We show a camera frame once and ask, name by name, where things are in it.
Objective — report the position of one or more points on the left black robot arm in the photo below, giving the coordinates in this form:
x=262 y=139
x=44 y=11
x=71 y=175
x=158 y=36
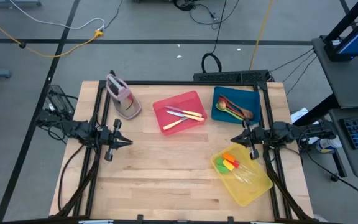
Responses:
x=73 y=127

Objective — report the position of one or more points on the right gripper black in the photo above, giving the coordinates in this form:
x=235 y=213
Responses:
x=259 y=135

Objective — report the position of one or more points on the dark wooden spoon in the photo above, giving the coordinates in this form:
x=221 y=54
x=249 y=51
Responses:
x=248 y=115

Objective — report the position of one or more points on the black aluminium rig frame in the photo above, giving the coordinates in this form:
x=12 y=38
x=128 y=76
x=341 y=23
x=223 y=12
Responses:
x=182 y=83

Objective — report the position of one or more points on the red silicone spoon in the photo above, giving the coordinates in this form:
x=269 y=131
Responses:
x=233 y=109

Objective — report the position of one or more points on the gold metal spoon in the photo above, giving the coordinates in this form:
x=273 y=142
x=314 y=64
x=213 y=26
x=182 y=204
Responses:
x=222 y=104

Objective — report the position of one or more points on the grey desk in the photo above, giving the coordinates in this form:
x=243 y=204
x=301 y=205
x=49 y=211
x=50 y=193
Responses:
x=353 y=81

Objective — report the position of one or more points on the white canister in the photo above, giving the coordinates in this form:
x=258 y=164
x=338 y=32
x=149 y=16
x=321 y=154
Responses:
x=328 y=145

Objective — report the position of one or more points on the blue plastic bin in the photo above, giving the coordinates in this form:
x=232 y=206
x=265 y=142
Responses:
x=247 y=96

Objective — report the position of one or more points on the green silicone spoon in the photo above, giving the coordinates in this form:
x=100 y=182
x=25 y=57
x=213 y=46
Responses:
x=217 y=108

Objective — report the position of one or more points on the pink plastic bin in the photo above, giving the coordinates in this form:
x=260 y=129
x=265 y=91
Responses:
x=191 y=99

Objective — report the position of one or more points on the grey stand base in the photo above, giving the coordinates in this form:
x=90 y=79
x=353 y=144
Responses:
x=11 y=2

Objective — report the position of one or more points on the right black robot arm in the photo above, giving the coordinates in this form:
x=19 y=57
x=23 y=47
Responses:
x=306 y=132

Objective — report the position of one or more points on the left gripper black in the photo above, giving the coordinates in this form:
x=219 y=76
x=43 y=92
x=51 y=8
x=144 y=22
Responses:
x=107 y=137

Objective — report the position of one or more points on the white paper sheet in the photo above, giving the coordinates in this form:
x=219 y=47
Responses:
x=300 y=115

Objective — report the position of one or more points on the black perforated power strip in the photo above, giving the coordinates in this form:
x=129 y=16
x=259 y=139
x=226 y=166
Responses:
x=228 y=76

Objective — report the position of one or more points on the yellow plastic bin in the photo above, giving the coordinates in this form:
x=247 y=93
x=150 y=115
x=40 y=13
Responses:
x=253 y=193

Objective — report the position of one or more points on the black mesh control box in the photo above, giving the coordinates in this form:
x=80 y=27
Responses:
x=59 y=101

